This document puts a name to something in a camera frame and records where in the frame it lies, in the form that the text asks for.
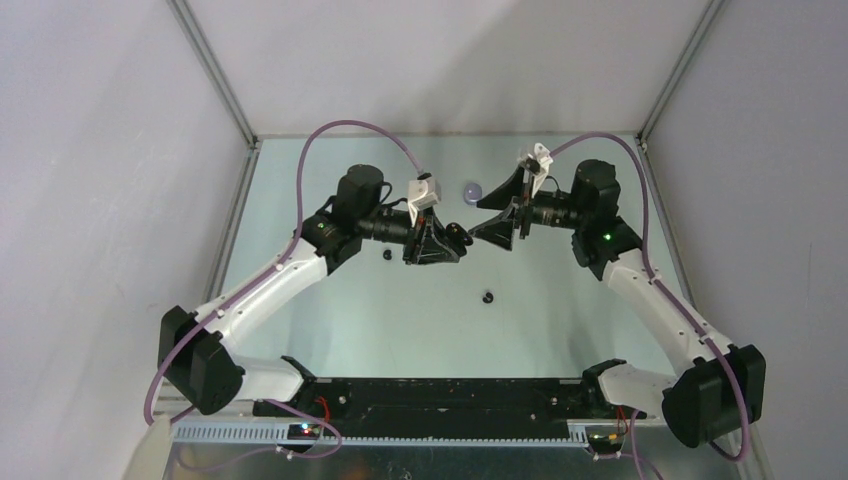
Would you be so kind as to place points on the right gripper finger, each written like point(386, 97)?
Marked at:
point(509, 194)
point(500, 230)

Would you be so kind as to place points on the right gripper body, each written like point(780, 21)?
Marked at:
point(526, 208)

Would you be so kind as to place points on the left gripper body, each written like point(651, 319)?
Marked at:
point(416, 237)

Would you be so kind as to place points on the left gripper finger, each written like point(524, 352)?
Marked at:
point(438, 259)
point(435, 239)

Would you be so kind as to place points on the black charging case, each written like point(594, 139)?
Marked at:
point(458, 235)

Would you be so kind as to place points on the purple charging case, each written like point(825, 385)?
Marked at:
point(472, 193)

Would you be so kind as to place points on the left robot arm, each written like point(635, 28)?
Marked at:
point(201, 351)

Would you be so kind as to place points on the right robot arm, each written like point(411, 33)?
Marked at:
point(716, 387)

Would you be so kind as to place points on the left controller board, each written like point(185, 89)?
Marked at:
point(304, 432)

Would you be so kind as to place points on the controller board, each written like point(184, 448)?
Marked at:
point(304, 432)
point(612, 438)

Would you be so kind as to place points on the right controller board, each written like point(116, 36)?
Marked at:
point(612, 438)

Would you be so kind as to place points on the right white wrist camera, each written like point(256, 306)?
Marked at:
point(536, 161)

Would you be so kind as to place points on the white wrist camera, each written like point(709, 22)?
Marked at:
point(536, 161)
point(422, 193)

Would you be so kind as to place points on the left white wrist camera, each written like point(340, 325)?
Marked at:
point(422, 193)

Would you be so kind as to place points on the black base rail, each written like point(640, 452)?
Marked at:
point(514, 409)

